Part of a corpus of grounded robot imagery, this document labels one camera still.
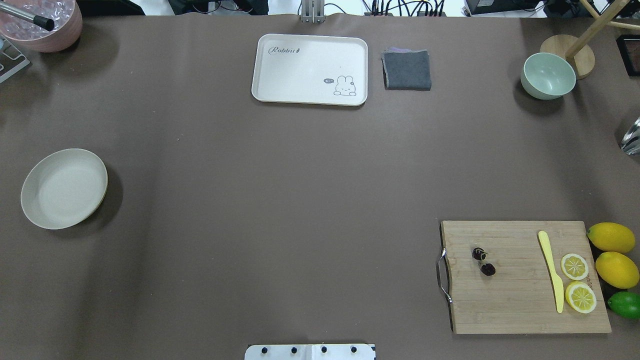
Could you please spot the lower whole lemon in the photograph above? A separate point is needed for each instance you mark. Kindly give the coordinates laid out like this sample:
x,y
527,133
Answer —
x,y
617,270

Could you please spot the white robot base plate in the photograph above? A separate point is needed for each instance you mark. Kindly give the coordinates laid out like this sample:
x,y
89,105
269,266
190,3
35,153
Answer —
x,y
320,351

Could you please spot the upper whole lemon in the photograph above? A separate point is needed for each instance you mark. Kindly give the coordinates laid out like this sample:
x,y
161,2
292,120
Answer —
x,y
611,237

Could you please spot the wooden cup stand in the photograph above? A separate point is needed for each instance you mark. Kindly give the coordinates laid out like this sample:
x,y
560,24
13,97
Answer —
x,y
575,50

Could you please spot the whole lemon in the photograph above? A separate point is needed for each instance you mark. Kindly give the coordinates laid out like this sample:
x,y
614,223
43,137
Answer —
x,y
611,237
617,270

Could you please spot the cream rabbit tray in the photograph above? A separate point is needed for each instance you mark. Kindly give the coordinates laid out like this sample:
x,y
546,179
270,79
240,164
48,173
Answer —
x,y
311,69

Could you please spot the yellow plastic knife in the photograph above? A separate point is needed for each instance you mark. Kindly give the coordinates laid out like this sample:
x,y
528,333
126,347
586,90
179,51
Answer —
x,y
556,281

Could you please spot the lemon slice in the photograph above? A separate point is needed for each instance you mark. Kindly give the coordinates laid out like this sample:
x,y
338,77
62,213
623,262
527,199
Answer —
x,y
574,266
580,297

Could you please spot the bamboo cutting board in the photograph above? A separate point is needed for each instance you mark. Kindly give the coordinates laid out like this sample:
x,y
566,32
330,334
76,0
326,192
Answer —
x,y
519,298

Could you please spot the clear glass cup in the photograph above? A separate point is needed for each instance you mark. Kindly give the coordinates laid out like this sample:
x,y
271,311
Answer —
x,y
630,142

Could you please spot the pink bowl with ice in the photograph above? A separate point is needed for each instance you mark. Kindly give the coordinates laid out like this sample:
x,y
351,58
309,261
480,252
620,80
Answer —
x,y
68,25

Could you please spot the upper lemon slice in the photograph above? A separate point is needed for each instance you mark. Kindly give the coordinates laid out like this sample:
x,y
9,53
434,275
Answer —
x,y
574,266

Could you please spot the mint green bowl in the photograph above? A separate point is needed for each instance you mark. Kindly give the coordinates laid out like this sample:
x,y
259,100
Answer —
x,y
547,76

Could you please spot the aluminium frame post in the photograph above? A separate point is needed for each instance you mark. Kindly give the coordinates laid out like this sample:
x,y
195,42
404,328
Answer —
x,y
312,11

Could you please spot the green lime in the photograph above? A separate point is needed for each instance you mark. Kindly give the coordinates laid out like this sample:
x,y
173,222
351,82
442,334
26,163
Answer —
x,y
625,303

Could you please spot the cream round plate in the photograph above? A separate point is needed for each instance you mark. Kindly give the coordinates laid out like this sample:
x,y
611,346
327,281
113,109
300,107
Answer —
x,y
64,189

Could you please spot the black handled metal tool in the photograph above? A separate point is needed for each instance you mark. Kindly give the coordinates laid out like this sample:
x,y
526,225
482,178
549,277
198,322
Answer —
x,y
47,24

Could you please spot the lower lemon slice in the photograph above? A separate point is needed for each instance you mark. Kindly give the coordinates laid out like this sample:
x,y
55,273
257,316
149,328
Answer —
x,y
580,297

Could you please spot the folded grey cloth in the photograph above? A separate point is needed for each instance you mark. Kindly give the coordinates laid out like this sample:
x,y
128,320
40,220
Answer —
x,y
406,69

